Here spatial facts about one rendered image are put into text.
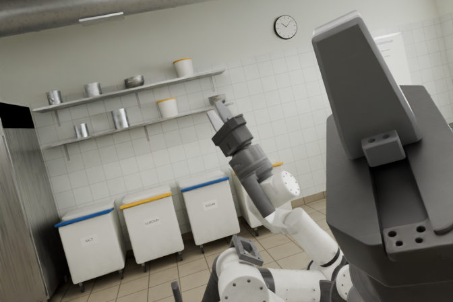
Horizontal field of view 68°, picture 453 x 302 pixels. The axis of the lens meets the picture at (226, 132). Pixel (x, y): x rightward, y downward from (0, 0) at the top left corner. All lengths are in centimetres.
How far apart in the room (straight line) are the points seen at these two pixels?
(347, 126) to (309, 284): 71
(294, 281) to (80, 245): 323
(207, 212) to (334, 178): 363
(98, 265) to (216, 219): 130
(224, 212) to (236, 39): 221
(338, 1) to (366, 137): 510
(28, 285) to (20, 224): 57
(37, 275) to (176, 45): 289
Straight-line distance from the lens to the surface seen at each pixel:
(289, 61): 472
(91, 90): 415
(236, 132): 80
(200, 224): 381
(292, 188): 79
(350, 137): 16
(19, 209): 369
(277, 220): 86
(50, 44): 460
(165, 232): 380
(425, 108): 19
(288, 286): 82
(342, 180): 16
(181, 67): 412
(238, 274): 49
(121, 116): 409
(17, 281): 387
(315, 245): 87
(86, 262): 395
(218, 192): 376
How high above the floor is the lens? 144
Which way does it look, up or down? 3 degrees down
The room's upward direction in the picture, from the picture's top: 14 degrees counter-clockwise
